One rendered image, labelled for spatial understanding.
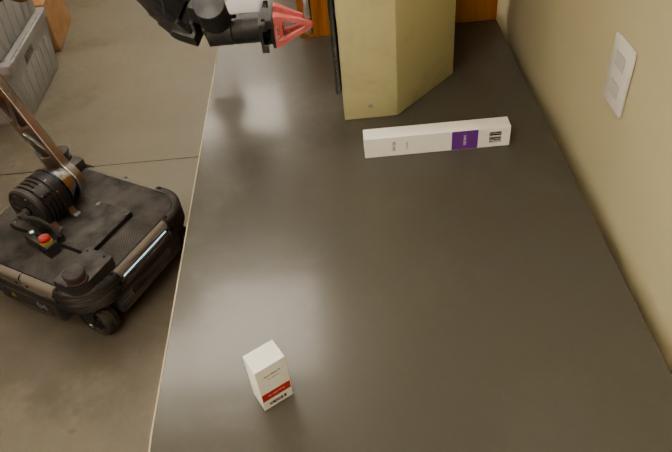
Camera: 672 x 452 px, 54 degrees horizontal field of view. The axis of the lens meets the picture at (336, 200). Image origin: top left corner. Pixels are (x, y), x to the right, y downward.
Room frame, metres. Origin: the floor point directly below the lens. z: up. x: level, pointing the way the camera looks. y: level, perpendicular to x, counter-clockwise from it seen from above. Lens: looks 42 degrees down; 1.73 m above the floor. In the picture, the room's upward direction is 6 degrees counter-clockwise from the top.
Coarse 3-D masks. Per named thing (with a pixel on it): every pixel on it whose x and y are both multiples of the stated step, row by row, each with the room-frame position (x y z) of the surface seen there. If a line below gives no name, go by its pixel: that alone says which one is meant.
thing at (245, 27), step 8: (264, 0) 1.22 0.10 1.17; (232, 16) 1.19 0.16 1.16; (240, 16) 1.17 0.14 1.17; (248, 16) 1.17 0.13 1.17; (256, 16) 1.17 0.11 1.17; (232, 24) 1.16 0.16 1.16; (240, 24) 1.16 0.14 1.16; (248, 24) 1.16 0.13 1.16; (256, 24) 1.16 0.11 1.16; (264, 24) 1.13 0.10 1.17; (232, 32) 1.15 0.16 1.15; (240, 32) 1.15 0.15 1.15; (248, 32) 1.15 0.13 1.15; (256, 32) 1.15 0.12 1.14; (264, 32) 1.16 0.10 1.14; (240, 40) 1.15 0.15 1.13; (248, 40) 1.15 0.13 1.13; (256, 40) 1.16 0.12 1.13; (264, 40) 1.14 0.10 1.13; (264, 48) 1.13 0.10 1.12
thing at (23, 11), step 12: (0, 12) 2.86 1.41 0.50; (12, 12) 2.98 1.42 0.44; (24, 12) 3.10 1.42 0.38; (0, 24) 2.83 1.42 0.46; (12, 24) 2.94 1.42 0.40; (24, 24) 3.07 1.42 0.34; (0, 36) 2.79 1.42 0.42; (12, 36) 2.90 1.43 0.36; (0, 48) 2.75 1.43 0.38; (0, 60) 2.72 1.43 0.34
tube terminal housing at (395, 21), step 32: (352, 0) 1.12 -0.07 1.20; (384, 0) 1.12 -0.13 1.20; (416, 0) 1.16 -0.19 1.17; (448, 0) 1.24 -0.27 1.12; (352, 32) 1.12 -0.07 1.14; (384, 32) 1.12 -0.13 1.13; (416, 32) 1.16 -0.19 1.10; (448, 32) 1.24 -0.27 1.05; (352, 64) 1.12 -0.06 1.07; (384, 64) 1.12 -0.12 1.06; (416, 64) 1.16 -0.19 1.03; (448, 64) 1.24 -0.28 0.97; (352, 96) 1.12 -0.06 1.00; (384, 96) 1.12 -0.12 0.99; (416, 96) 1.16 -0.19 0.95
